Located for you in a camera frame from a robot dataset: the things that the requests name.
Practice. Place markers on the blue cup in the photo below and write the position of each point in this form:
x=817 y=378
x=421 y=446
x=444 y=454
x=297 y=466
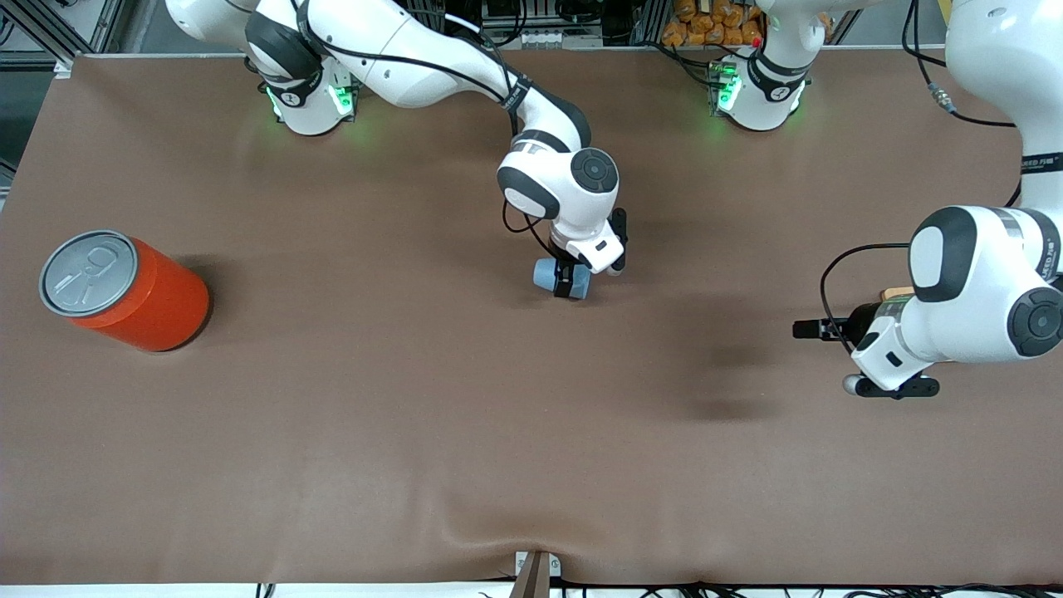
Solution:
x=544 y=274

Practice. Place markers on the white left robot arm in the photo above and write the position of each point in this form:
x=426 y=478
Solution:
x=988 y=274

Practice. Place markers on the bamboo cup rack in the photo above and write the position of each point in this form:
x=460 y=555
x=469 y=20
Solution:
x=897 y=293

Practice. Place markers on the brown table mat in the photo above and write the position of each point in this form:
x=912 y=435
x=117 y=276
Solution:
x=415 y=432

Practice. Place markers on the white power strip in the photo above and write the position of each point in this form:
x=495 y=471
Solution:
x=540 y=37

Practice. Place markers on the orange snack bags pile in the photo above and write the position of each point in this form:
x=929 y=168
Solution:
x=706 y=25

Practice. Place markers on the orange can-shaped container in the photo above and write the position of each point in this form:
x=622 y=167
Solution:
x=158 y=299

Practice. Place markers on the metal bracket with wooden strip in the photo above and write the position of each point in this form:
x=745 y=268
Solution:
x=536 y=577

